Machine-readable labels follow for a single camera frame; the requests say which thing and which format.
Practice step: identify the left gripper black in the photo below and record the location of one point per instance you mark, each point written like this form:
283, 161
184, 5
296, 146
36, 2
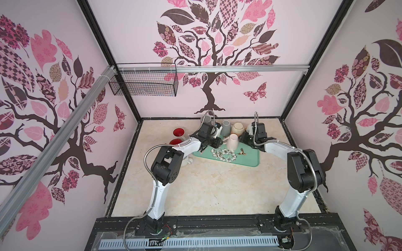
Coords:
217, 144

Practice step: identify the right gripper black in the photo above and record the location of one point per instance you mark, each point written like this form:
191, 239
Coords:
245, 138

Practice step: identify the pale pink mug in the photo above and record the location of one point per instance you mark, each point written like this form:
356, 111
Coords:
232, 142

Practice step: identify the white mug red inside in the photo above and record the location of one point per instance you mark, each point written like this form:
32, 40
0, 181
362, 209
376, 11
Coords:
180, 133

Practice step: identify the red mug black handle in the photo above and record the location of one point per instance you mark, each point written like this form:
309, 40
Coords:
176, 141

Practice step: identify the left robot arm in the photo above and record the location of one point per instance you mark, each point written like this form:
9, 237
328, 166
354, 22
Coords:
166, 167

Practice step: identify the white and black mug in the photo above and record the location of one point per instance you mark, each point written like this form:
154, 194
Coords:
249, 129

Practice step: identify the dark grey mug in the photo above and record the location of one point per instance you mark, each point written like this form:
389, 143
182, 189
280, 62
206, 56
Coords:
208, 119

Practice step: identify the light grey mug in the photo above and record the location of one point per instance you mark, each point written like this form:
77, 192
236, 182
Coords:
226, 128

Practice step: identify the cream and peach mug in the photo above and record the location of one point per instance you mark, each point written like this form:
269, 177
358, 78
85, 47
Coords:
237, 129

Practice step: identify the green floral serving tray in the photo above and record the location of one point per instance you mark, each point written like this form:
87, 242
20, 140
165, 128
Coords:
243, 155

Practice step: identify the black wire basket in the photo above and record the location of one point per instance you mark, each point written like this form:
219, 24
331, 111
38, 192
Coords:
145, 79

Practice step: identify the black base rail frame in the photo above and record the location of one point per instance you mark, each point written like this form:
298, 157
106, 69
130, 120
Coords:
308, 232

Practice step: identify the aluminium rail back wall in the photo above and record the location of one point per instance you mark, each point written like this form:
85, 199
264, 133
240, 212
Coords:
216, 69

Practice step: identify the aluminium rail wall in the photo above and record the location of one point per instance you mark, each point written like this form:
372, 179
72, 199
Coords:
216, 69
19, 195

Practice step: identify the white slotted cable duct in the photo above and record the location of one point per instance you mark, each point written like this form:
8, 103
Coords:
187, 243

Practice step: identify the aluminium rail left wall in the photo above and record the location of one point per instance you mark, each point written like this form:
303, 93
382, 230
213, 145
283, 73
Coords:
19, 195

